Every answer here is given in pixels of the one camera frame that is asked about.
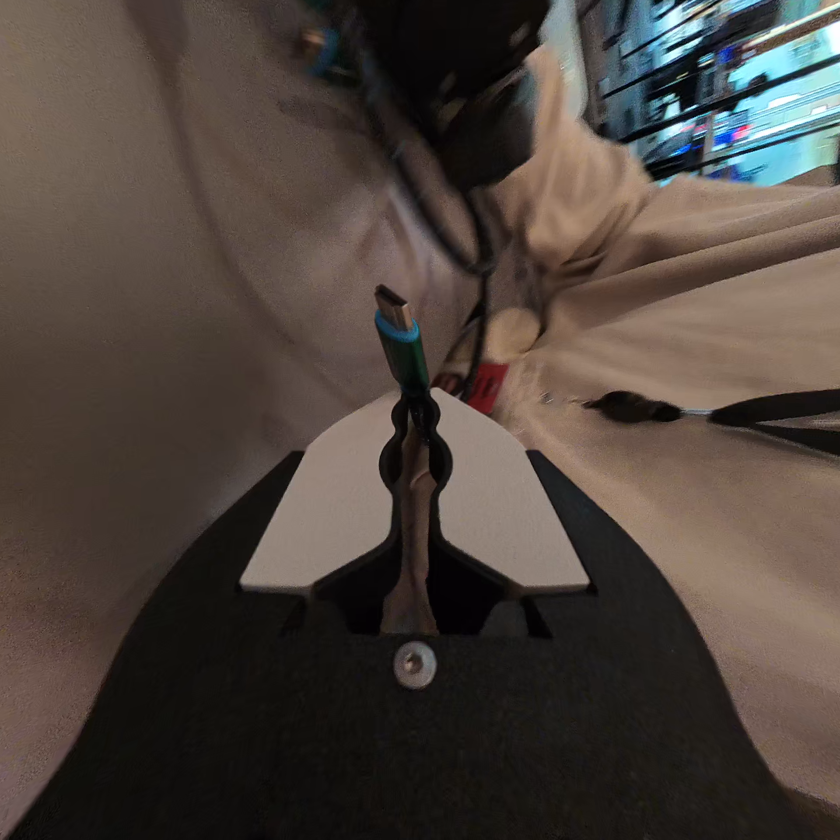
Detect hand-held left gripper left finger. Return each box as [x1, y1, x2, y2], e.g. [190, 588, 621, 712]
[238, 390, 408, 635]

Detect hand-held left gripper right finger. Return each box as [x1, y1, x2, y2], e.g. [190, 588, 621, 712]
[425, 387, 592, 635]

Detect black braided cable blue plugs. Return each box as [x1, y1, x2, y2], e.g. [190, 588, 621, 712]
[373, 283, 435, 460]

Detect person's beige hoodie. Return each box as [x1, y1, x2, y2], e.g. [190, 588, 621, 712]
[394, 177, 840, 811]

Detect black strap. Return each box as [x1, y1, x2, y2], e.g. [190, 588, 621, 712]
[583, 389, 840, 455]

